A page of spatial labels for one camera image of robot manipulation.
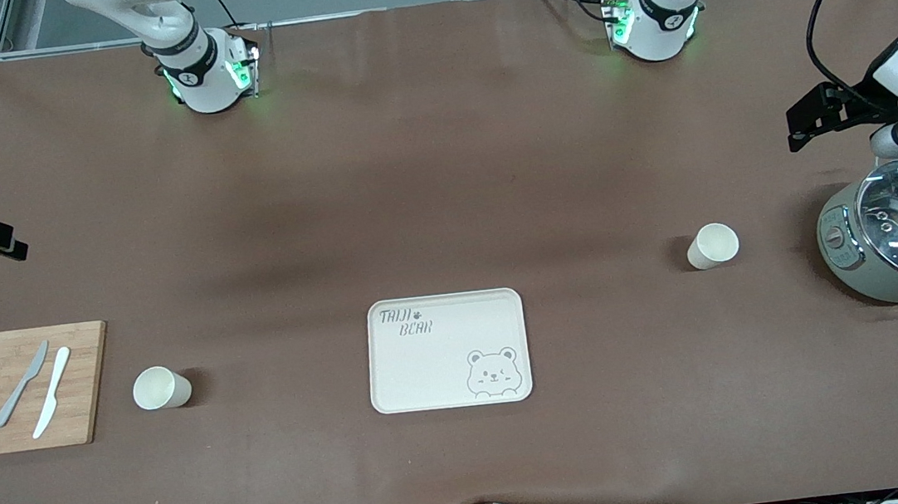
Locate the white plastic knife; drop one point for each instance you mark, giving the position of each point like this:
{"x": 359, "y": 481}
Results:
{"x": 53, "y": 394}

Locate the brown table cover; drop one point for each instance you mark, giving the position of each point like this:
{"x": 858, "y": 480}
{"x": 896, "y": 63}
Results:
{"x": 439, "y": 161}

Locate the grey plastic knife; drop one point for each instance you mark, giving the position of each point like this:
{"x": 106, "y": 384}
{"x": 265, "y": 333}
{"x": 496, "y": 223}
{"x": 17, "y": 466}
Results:
{"x": 21, "y": 387}

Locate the wooden cutting board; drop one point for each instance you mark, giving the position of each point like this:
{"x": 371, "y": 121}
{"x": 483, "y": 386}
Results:
{"x": 83, "y": 382}

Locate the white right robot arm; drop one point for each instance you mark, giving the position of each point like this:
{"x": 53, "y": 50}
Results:
{"x": 201, "y": 78}

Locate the beige bear print tray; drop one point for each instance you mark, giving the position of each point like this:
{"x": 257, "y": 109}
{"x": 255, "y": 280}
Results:
{"x": 428, "y": 371}

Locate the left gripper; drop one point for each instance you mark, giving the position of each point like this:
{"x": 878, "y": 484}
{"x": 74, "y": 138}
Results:
{"x": 855, "y": 100}

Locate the white IKEA cup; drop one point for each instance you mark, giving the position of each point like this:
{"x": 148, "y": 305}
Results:
{"x": 714, "y": 245}
{"x": 156, "y": 389}

